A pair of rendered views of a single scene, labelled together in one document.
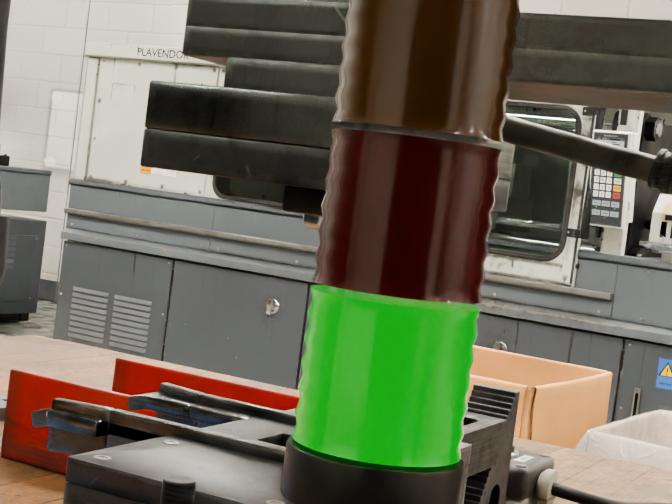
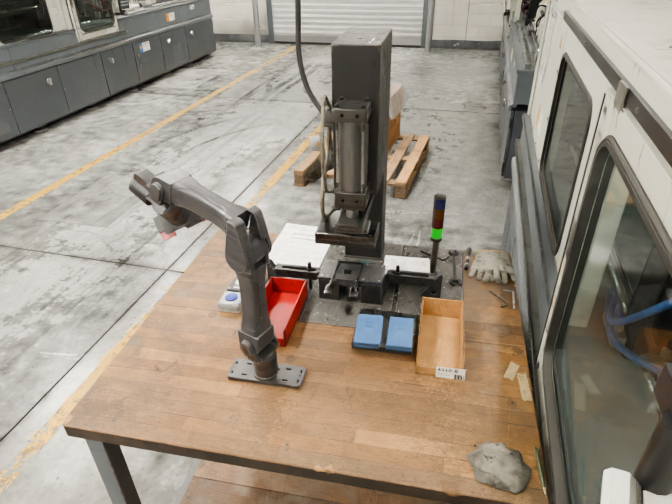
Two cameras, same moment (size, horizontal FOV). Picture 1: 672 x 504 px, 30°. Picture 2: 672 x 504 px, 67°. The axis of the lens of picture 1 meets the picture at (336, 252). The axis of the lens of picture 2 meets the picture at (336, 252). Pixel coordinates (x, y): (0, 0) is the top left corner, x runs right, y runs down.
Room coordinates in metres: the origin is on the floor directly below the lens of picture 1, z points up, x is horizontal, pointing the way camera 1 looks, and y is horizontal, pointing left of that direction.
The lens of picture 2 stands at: (0.95, 1.29, 1.89)
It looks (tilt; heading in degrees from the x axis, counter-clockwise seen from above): 32 degrees down; 256
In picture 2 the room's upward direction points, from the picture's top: 1 degrees counter-clockwise
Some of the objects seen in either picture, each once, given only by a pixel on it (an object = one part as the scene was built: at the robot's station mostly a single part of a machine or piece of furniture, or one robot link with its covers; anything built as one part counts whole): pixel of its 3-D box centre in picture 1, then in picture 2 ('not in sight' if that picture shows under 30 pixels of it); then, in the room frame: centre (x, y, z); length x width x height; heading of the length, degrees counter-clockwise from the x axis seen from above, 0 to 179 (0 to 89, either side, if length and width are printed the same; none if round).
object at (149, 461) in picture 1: (292, 460); (352, 272); (0.57, 0.01, 0.98); 0.20 x 0.10 x 0.01; 153
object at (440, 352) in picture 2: not in sight; (442, 336); (0.40, 0.32, 0.93); 0.25 x 0.13 x 0.08; 63
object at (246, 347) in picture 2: not in sight; (259, 344); (0.90, 0.29, 1.00); 0.09 x 0.06 x 0.06; 43
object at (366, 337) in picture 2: not in sight; (368, 328); (0.59, 0.23, 0.93); 0.15 x 0.07 x 0.03; 67
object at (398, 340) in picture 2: not in sight; (400, 331); (0.50, 0.27, 0.93); 0.15 x 0.07 x 0.03; 65
